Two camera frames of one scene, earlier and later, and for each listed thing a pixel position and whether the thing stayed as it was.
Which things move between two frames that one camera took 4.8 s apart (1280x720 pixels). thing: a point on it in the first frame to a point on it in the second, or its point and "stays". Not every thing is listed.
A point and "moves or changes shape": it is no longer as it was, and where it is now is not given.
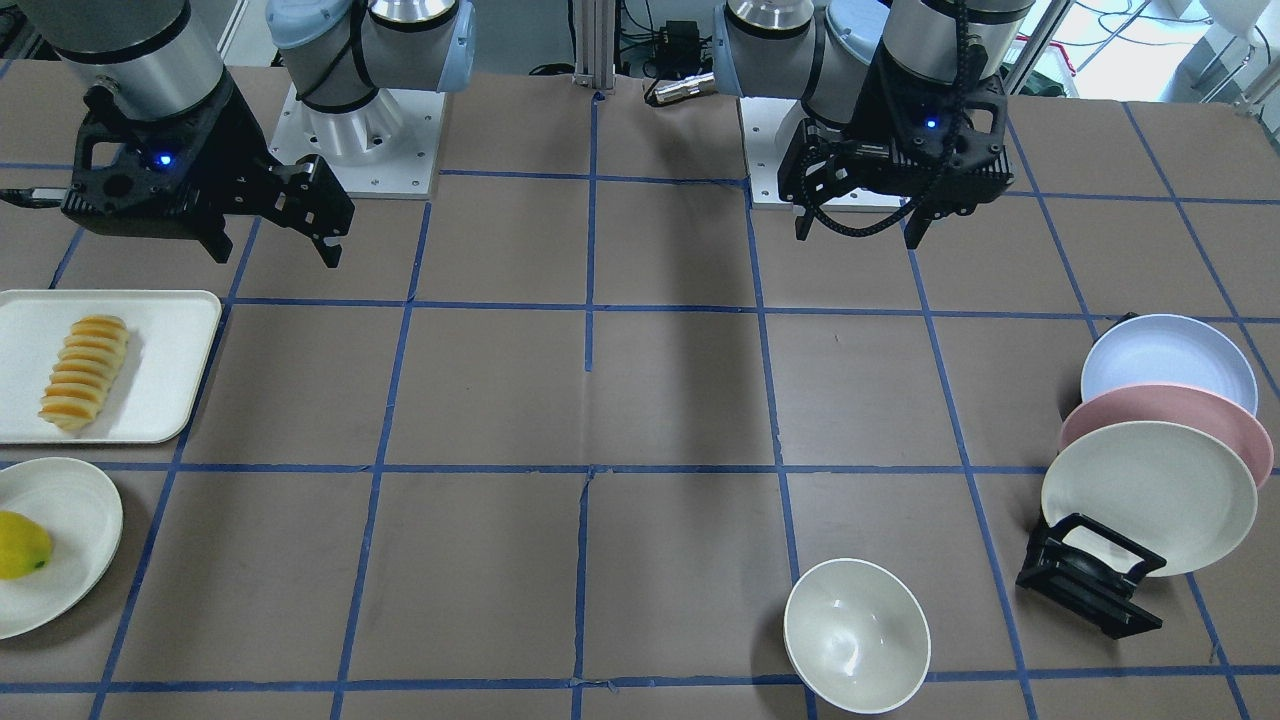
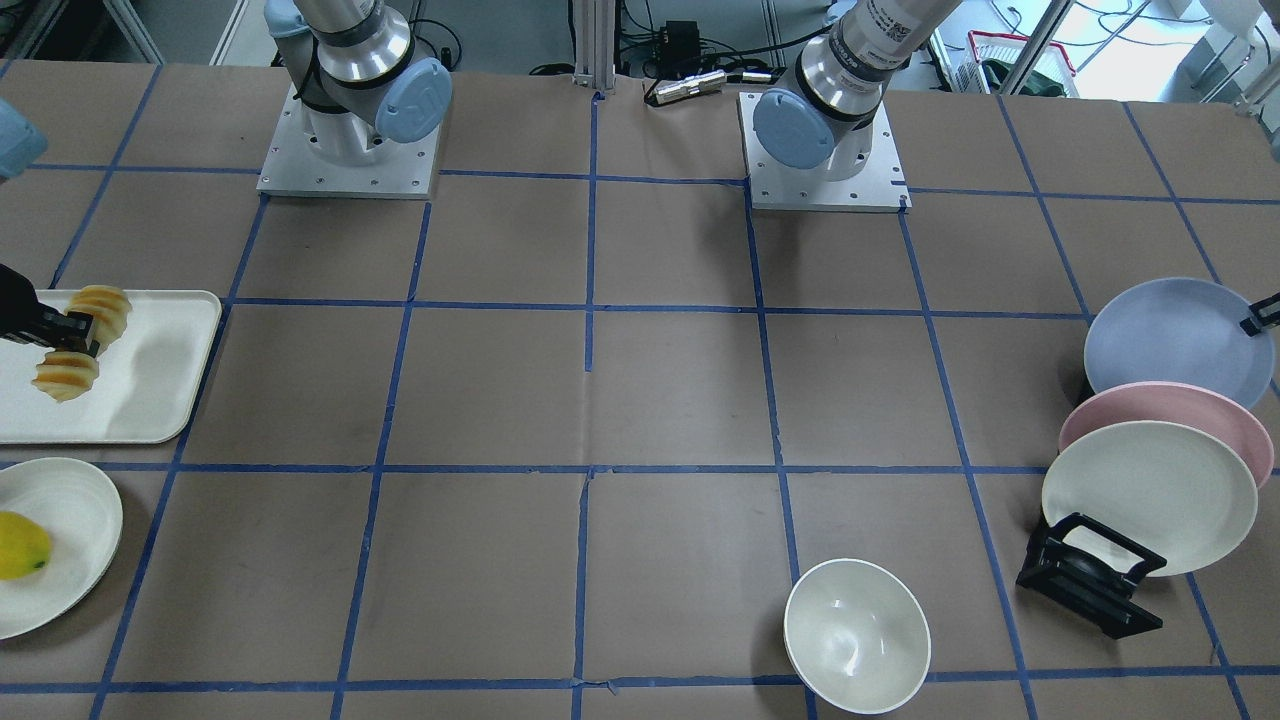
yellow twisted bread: [84, 371] to [67, 374]
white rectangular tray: [169, 332] stays
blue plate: [1169, 349] moves or changes shape
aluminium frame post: [594, 43] stays
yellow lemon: [26, 548] stays
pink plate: [1211, 413] stays
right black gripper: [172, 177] to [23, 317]
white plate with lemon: [84, 512] stays
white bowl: [855, 635] stays
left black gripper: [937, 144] to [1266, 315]
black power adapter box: [678, 49] stays
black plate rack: [1082, 568] stays
